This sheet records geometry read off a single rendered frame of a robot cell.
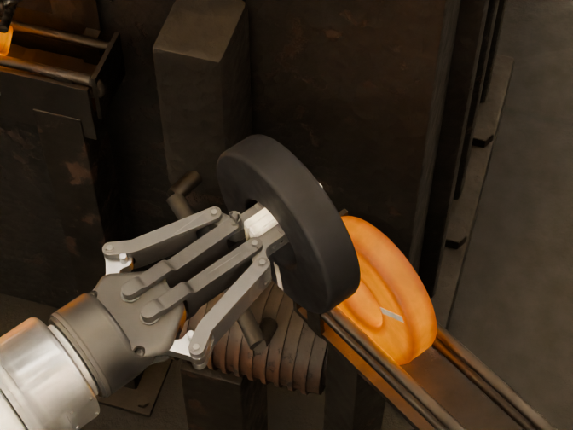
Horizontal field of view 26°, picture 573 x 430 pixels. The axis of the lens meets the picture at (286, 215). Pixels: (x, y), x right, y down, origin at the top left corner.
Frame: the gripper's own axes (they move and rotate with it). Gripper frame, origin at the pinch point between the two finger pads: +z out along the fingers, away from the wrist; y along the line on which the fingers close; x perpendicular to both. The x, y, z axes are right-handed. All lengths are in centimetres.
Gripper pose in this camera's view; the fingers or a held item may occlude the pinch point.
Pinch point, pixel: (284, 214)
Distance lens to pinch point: 99.3
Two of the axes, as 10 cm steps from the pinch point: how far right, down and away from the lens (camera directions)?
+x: -0.5, -5.6, -8.3
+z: 7.8, -5.4, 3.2
